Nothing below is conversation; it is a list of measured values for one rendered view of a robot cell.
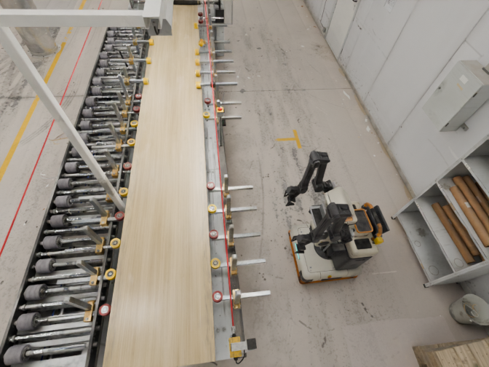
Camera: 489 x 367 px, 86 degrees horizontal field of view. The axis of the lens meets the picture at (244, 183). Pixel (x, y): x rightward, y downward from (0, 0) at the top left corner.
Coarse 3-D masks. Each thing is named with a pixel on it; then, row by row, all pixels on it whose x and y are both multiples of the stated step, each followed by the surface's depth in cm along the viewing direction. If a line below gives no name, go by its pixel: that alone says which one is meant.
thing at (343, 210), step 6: (336, 204) 162; (342, 204) 163; (330, 210) 162; (336, 210) 159; (342, 210) 160; (348, 210) 162; (342, 216) 162; (348, 216) 163; (336, 222) 175; (342, 222) 173; (330, 228) 190; (336, 228) 181; (336, 234) 187; (330, 240) 192; (336, 240) 193
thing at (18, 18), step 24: (0, 24) 108; (24, 24) 109; (48, 24) 110; (72, 24) 111; (96, 24) 112; (120, 24) 113; (144, 24) 113; (24, 72) 126; (48, 96) 138; (96, 168) 189
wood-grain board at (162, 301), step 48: (192, 48) 382; (144, 96) 317; (192, 96) 322; (144, 144) 275; (192, 144) 279; (144, 192) 242; (192, 192) 245; (144, 240) 217; (192, 240) 219; (144, 288) 196; (192, 288) 198; (144, 336) 179; (192, 336) 181
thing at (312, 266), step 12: (300, 228) 299; (312, 252) 284; (324, 252) 286; (300, 264) 280; (312, 264) 277; (324, 264) 277; (300, 276) 283; (312, 276) 271; (324, 276) 273; (336, 276) 275; (348, 276) 282
